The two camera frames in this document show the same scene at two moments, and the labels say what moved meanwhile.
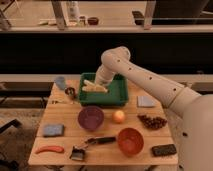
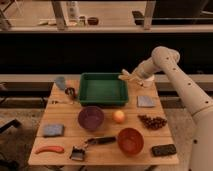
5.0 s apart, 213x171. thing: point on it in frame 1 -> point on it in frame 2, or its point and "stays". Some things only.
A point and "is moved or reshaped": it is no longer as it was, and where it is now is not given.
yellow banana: x=89 y=86 is moved or reshaped
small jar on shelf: x=82 y=21 stays
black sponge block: x=161 y=150 stays
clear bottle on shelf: x=73 y=19 stays
